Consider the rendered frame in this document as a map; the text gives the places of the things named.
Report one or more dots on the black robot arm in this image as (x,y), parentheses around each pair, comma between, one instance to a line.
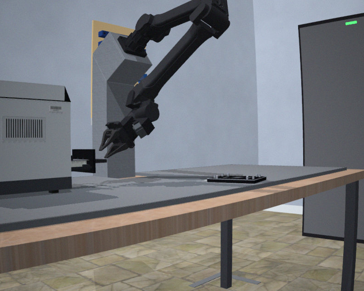
(141,98)

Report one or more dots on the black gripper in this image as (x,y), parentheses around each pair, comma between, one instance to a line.
(118,135)

